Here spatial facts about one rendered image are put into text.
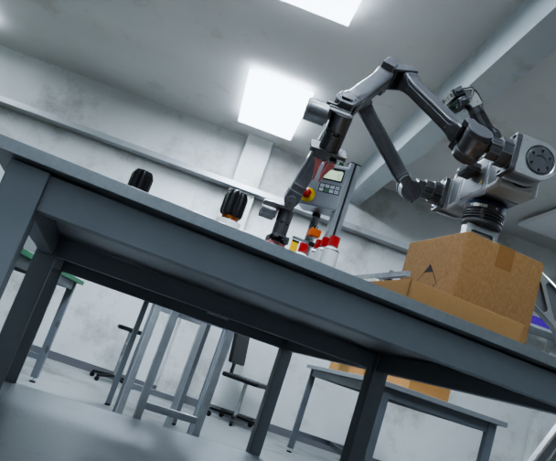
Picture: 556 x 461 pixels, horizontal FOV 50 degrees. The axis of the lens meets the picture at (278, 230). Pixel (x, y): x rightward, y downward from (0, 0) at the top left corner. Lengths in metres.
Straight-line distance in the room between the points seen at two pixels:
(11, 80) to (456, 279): 6.55
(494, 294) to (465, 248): 0.14
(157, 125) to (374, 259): 2.95
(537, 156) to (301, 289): 1.07
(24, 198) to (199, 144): 6.15
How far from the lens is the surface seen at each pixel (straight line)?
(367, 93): 1.80
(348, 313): 1.06
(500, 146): 1.88
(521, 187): 1.98
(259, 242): 0.97
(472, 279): 1.58
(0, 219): 0.96
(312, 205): 2.38
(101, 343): 6.78
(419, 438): 7.27
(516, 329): 1.24
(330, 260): 1.85
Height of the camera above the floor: 0.64
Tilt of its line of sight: 12 degrees up
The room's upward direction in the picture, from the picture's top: 19 degrees clockwise
